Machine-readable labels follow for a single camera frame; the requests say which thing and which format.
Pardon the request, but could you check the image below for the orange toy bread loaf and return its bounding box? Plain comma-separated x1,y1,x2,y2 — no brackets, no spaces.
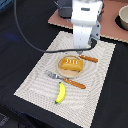
61,58,83,71

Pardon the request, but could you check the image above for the yellow toy banana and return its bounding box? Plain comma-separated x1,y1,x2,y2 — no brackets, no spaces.
55,82,66,104

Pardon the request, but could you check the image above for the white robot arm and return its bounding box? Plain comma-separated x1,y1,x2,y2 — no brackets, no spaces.
71,0,103,51

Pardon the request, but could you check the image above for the beige woven placemat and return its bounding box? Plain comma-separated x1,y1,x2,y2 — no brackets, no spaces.
13,30,117,128

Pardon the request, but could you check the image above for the dark grey tall pot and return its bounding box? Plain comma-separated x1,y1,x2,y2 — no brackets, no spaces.
55,0,72,18

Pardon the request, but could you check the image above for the beige bowl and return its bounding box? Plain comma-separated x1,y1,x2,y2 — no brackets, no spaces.
119,5,128,30

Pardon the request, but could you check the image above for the fork with wooden handle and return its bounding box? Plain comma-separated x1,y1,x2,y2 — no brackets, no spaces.
45,70,86,89

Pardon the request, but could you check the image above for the knife with wooden handle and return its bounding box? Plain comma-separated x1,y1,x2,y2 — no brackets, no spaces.
79,54,98,63

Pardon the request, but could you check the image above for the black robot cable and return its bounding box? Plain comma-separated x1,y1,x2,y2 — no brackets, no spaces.
13,0,98,54

